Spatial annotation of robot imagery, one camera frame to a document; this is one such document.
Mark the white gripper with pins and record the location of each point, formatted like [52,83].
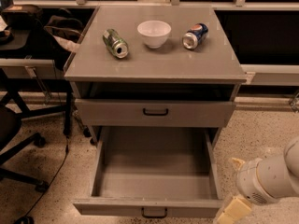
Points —
[248,181]

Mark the grey drawer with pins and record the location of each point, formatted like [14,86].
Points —
[154,113]
[153,173]

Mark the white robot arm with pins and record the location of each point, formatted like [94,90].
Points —
[261,182]

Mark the grey drawer cabinet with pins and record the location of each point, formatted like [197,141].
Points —
[211,72]

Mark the grey top drawer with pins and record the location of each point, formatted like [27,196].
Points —
[154,113]

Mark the blue pepsi can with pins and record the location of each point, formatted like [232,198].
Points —
[195,36]

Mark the white bowl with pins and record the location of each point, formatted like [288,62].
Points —
[154,33]

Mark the green soda can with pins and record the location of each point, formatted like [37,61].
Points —
[116,45]

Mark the brown bag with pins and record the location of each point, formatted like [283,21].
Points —
[66,31]

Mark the dark side desk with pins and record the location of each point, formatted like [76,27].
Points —
[31,61]

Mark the black backpack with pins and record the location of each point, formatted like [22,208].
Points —
[21,17]

